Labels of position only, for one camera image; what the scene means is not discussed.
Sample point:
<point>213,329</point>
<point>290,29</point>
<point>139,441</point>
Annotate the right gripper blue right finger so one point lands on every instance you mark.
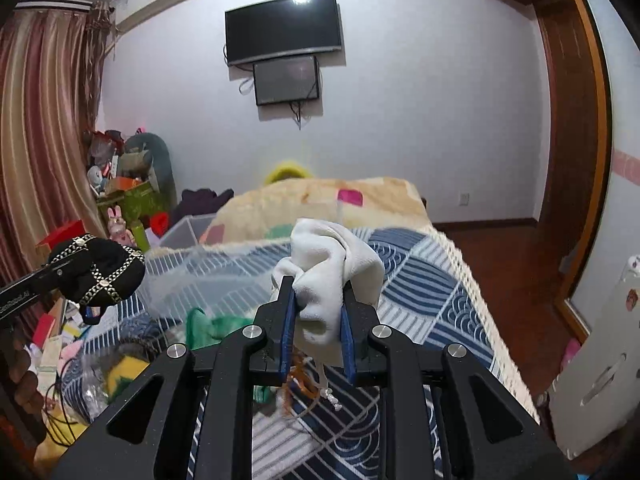
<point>346,338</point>

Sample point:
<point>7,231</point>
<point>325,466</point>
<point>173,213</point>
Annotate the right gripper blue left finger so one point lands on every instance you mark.
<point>288,301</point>

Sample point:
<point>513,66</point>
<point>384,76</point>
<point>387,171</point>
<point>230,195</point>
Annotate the green knitted glove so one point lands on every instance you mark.
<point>203,331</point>

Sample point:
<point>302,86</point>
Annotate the black chain-strapped pouch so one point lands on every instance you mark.
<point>106,273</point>

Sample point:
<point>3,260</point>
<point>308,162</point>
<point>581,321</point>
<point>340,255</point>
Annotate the white cloth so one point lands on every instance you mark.
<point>326,256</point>

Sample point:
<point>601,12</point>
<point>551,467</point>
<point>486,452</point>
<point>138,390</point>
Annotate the yellow green sponge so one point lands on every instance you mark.
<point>123,374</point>

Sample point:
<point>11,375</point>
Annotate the clear plastic storage bin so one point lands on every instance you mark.
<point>192,267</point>

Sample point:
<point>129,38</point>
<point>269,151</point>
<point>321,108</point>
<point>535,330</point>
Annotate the red shoe box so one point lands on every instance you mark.
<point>67,231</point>

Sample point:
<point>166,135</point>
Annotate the blue patterned bed cover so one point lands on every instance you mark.
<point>428,293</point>

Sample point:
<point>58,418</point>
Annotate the pink rabbit toy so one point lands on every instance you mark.
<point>117,228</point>

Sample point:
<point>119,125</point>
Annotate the beige fluffy blanket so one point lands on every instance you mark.
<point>272,211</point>

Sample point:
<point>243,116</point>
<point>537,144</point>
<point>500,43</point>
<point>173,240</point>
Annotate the green cardboard box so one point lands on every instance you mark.
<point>140,201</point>

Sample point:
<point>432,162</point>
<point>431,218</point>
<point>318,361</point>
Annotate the red plush item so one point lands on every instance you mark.
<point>159,223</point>

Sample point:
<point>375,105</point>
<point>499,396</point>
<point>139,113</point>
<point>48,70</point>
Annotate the dark purple clothing pile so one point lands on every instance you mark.
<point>195,203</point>

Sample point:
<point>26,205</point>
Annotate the grey green plush toy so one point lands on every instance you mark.
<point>155,155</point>

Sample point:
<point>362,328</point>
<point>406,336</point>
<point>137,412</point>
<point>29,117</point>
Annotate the striped red-brown curtain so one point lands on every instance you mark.
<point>43,117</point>

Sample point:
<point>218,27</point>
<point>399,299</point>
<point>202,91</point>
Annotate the small wall monitor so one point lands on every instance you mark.
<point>286,80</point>

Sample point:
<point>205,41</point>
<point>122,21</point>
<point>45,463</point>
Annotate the wooden door frame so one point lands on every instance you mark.
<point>580,147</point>

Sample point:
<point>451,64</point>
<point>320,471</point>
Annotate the large wall television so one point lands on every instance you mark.
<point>276,28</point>

